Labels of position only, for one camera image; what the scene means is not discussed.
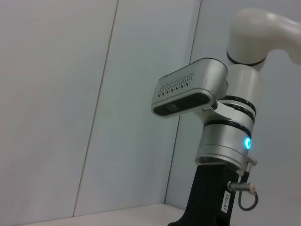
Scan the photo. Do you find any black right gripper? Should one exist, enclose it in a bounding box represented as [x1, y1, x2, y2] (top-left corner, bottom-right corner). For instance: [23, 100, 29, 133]
[167, 164, 247, 226]

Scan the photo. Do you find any grey right gripper cable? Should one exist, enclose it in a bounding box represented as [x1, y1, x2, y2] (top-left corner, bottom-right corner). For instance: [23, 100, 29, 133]
[227, 162, 260, 210]

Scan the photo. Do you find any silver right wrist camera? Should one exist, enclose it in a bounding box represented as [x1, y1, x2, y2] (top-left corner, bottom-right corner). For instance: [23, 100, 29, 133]
[150, 57, 230, 119]

